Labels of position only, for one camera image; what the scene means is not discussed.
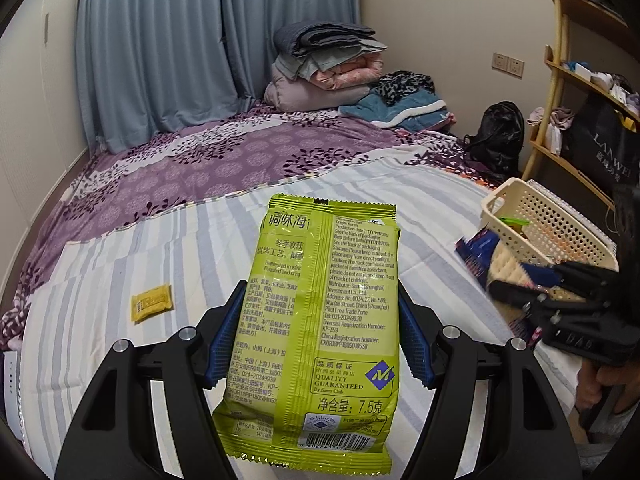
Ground large green seaweed packet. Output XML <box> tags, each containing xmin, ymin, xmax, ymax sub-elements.
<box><xmin>212</xmin><ymin>192</ymin><xmax>402</xmax><ymax>476</ymax></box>

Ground leopard print cloth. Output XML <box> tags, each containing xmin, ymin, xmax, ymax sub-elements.
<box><xmin>372</xmin><ymin>72</ymin><xmax>436</xmax><ymax>103</ymax></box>

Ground cream plastic basket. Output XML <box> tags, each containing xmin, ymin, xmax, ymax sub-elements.
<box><xmin>481</xmin><ymin>177</ymin><xmax>620</xmax><ymax>273</ymax></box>

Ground white box device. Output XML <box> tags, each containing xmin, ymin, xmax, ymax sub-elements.
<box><xmin>0</xmin><ymin>349</ymin><xmax>25</xmax><ymax>453</ymax></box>

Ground wall outlet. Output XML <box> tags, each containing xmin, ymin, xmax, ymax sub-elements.
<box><xmin>491</xmin><ymin>51</ymin><xmax>525</xmax><ymax>77</ymax></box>

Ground striped bed sheet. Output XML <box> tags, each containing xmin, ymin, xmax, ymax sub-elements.
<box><xmin>20</xmin><ymin>152</ymin><xmax>596</xmax><ymax>480</ymax></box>

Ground pale green folded blanket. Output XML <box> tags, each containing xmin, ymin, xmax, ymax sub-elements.
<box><xmin>277</xmin><ymin>40</ymin><xmax>388</xmax><ymax>80</ymax></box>

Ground small yellow packet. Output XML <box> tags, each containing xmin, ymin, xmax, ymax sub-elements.
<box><xmin>131</xmin><ymin>284</ymin><xmax>172</xmax><ymax>323</ymax></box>

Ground pink cloths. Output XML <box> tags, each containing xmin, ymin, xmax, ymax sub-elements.
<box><xmin>527</xmin><ymin>106</ymin><xmax>576</xmax><ymax>156</ymax></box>

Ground blue fleece blanket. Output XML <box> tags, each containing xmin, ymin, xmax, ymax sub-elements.
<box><xmin>339</xmin><ymin>91</ymin><xmax>457</xmax><ymax>133</ymax></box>

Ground person's right forearm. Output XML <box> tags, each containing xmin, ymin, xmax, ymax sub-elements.
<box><xmin>574</xmin><ymin>360</ymin><xmax>640</xmax><ymax>446</ymax></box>

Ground dark grey folded blanket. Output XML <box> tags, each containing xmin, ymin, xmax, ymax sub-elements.
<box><xmin>274</xmin><ymin>21</ymin><xmax>378</xmax><ymax>58</ymax></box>

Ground pink floral quilt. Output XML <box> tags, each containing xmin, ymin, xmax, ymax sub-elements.
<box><xmin>307</xmin><ymin>57</ymin><xmax>385</xmax><ymax>90</ymax></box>

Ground small white shelf boxes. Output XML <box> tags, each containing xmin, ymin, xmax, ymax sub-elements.
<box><xmin>560</xmin><ymin>59</ymin><xmax>640</xmax><ymax>116</ymax></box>

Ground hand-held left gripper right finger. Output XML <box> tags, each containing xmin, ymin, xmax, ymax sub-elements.
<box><xmin>397</xmin><ymin>285</ymin><xmax>576</xmax><ymax>480</ymax></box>

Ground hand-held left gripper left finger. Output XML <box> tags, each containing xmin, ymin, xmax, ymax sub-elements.
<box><xmin>55</xmin><ymin>282</ymin><xmax>248</xmax><ymax>480</ymax></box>

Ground navy cracker packet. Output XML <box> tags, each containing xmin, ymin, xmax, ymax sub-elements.
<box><xmin>454</xmin><ymin>227</ymin><xmax>556</xmax><ymax>347</ymax></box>

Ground wooden ladder shelf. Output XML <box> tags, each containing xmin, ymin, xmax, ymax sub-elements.
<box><xmin>521</xmin><ymin>0</ymin><xmax>640</xmax><ymax>211</ymax></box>

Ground black shopping bag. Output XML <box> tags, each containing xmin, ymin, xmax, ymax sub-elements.
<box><xmin>560</xmin><ymin>92</ymin><xmax>640</xmax><ymax>196</ymax></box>

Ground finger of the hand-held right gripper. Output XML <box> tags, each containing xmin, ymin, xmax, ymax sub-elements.
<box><xmin>520</xmin><ymin>260</ymin><xmax>618</xmax><ymax>293</ymax></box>
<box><xmin>487</xmin><ymin>281</ymin><xmax>556</xmax><ymax>313</ymax></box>

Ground purple floral bedsheet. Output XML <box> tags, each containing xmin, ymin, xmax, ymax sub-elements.
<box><xmin>0</xmin><ymin>100</ymin><xmax>501</xmax><ymax>351</ymax></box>

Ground white wardrobe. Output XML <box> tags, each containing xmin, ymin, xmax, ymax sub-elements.
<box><xmin>0</xmin><ymin>0</ymin><xmax>96</xmax><ymax>311</ymax></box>

